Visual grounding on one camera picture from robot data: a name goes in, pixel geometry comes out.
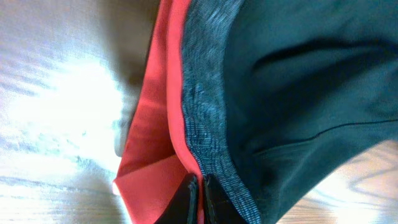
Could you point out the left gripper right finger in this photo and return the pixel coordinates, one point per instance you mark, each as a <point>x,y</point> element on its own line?
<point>218,208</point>

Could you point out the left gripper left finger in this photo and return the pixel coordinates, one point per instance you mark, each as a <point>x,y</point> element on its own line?
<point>182,209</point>

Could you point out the black pants red waistband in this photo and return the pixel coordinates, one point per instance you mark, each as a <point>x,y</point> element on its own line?
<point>268,96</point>

